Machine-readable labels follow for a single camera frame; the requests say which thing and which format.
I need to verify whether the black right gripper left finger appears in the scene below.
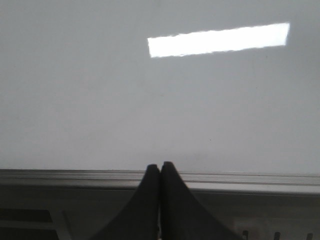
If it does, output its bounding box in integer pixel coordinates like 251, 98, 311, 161
91, 164, 160, 240

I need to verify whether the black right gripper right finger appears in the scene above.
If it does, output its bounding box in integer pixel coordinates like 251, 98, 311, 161
160, 161, 238, 240

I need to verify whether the white whiteboard with aluminium frame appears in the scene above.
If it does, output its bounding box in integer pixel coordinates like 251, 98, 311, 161
0, 0, 320, 194

